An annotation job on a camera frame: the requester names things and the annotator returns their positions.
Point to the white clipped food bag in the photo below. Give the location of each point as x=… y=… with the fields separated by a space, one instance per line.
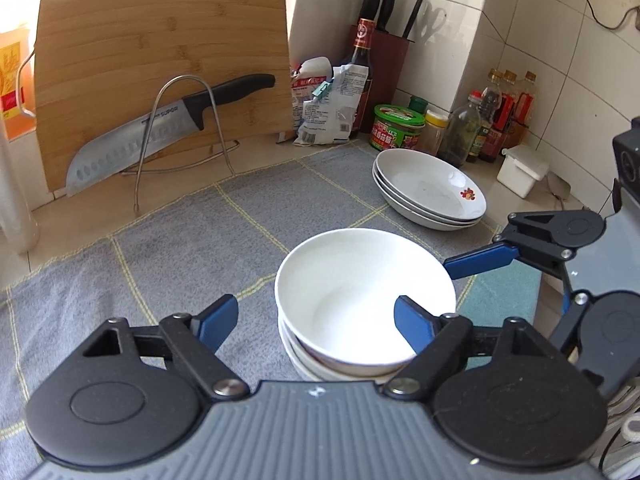
x=328 y=115

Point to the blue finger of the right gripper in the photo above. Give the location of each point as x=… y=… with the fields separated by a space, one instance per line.
x=491 y=257

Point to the red white food bag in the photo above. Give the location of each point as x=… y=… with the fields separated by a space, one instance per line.
x=305 y=79

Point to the clear red cap bottle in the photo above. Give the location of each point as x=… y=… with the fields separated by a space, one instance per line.
x=464 y=123

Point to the orange cooking wine jug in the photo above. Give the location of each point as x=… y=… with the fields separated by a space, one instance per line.
x=16 y=90

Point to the white plastic seasoning box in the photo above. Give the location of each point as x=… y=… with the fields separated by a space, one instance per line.
x=521 y=169

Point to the dark vinegar bottle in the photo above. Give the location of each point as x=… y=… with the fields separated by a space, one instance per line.
x=361 y=69

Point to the gold cap oil bottle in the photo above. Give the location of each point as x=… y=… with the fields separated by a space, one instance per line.
x=491 y=100

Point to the dark red knife block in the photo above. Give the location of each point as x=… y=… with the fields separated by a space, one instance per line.
x=387 y=56

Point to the large white fruit plate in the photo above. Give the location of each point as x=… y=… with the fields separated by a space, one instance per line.
x=431 y=184

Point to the black handled kitchen knife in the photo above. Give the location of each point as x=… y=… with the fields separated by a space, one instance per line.
x=146 y=135

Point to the tall cling film roll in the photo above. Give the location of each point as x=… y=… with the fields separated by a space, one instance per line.
x=17 y=222

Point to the red label sauce bottle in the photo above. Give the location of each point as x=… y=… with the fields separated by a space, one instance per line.
x=500 y=123

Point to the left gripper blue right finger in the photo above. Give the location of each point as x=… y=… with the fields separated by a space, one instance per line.
x=418 y=327

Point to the grey checked dish mat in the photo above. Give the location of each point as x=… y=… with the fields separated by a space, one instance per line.
x=229 y=238

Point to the yellow cap spice bottle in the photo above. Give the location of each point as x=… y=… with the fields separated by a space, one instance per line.
x=431 y=137

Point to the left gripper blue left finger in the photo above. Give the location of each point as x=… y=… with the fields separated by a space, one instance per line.
x=213 y=325

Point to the green cap small bottle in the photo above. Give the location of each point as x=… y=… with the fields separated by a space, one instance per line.
x=417 y=104

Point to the white floral bowl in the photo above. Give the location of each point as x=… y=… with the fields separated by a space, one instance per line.
x=336 y=293
x=307 y=358
x=325 y=375

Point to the orange label sauce bottle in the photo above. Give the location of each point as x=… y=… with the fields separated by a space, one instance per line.
x=526 y=91

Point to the green lid sauce jar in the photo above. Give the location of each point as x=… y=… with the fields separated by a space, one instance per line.
x=395 y=127

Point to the bamboo cutting board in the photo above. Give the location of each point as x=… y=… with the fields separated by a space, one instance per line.
x=102 y=63

